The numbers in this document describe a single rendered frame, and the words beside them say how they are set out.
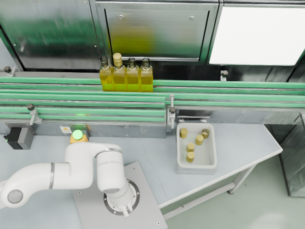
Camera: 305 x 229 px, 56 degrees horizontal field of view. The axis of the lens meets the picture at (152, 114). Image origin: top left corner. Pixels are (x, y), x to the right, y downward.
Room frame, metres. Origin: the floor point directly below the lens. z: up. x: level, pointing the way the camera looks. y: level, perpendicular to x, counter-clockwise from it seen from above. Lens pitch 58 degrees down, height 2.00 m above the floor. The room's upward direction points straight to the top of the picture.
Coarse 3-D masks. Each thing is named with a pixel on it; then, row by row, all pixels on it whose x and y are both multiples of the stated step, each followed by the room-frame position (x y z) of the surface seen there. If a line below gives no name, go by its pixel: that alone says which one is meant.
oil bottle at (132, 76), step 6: (138, 66) 0.83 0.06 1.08; (126, 72) 0.79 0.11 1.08; (132, 72) 0.79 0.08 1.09; (138, 72) 0.79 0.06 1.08; (126, 78) 0.79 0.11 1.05; (132, 78) 0.78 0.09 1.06; (138, 78) 0.78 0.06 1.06; (132, 84) 0.78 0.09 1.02; (138, 84) 0.78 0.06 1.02; (132, 90) 0.78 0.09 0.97; (138, 90) 0.78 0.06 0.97
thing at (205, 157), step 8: (192, 128) 0.68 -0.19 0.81; (200, 128) 0.67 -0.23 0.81; (208, 128) 0.67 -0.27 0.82; (192, 136) 0.65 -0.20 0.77; (208, 136) 0.65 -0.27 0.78; (184, 144) 0.61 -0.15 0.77; (208, 144) 0.61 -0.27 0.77; (184, 152) 0.57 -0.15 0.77; (200, 152) 0.57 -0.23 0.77; (208, 152) 0.57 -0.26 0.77; (184, 160) 0.53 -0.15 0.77; (200, 160) 0.53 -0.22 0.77; (208, 160) 0.53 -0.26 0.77; (216, 160) 0.50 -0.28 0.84; (208, 168) 0.46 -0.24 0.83
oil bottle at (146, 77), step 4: (140, 68) 0.82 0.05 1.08; (152, 68) 0.82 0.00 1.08; (140, 72) 0.79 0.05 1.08; (144, 72) 0.79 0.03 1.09; (148, 72) 0.79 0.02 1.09; (152, 72) 0.80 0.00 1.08; (140, 76) 0.78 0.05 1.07; (144, 76) 0.78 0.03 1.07; (148, 76) 0.78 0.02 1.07; (152, 76) 0.78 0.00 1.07; (140, 80) 0.78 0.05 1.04; (144, 80) 0.78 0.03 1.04; (148, 80) 0.78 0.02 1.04; (152, 80) 0.78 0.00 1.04; (140, 84) 0.78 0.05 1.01; (144, 84) 0.78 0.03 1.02; (148, 84) 0.78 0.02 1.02; (152, 84) 0.78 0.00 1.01; (144, 88) 0.78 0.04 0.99; (148, 88) 0.78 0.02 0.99; (152, 88) 0.78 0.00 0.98; (152, 92) 0.78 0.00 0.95
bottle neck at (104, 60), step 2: (102, 56) 0.83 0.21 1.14; (104, 56) 0.83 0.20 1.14; (100, 58) 0.82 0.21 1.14; (102, 58) 0.82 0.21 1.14; (104, 58) 0.82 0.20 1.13; (106, 58) 0.81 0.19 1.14; (100, 60) 0.81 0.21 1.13; (102, 60) 0.80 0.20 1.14; (104, 60) 0.80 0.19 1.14; (106, 60) 0.81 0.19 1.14; (102, 62) 0.80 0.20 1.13; (104, 62) 0.80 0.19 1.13; (106, 62) 0.80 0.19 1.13; (102, 64) 0.80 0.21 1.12; (104, 64) 0.80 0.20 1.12; (106, 64) 0.80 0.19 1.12; (102, 66) 0.80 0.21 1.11; (104, 66) 0.80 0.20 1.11; (106, 66) 0.80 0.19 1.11; (108, 66) 0.81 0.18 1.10; (104, 68) 0.80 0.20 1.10; (106, 68) 0.80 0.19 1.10
